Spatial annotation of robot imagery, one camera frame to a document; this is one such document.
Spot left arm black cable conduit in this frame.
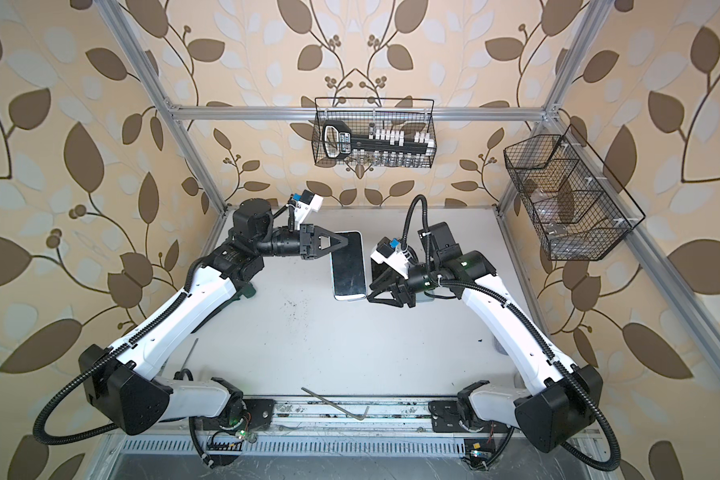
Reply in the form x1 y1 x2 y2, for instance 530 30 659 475
32 257 208 446

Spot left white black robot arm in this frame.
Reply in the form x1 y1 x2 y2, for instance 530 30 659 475
32 190 348 445

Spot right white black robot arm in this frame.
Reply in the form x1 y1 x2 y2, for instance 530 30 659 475
367 195 622 472

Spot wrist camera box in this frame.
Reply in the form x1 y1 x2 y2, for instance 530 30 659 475
370 237 418 280
287 190 324 230

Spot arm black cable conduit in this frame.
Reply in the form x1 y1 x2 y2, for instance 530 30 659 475
400 194 622 472
32 257 208 446

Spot black wire basket right wall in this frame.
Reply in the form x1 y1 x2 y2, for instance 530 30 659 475
503 126 646 261

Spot black phone front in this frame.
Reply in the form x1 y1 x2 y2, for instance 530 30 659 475
330 231 367 301

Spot green black hand tool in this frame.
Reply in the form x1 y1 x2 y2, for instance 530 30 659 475
239 283 256 299

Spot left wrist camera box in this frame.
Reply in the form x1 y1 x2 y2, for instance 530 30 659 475
287 190 324 230

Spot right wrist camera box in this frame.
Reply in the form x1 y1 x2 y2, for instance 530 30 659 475
370 237 418 280

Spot black wire basket back wall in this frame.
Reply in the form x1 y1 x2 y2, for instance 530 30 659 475
311 95 437 171

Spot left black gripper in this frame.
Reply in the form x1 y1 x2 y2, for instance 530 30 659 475
249 225 346 259

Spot metal hex key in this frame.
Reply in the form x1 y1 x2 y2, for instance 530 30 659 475
301 387 370 421

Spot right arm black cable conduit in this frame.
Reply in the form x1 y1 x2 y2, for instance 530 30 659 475
400 194 622 472

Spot black wire basket wall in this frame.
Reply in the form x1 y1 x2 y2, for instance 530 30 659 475
311 95 437 171
503 126 646 261

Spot black socket holder tool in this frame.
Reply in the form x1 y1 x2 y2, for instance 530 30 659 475
317 120 437 160

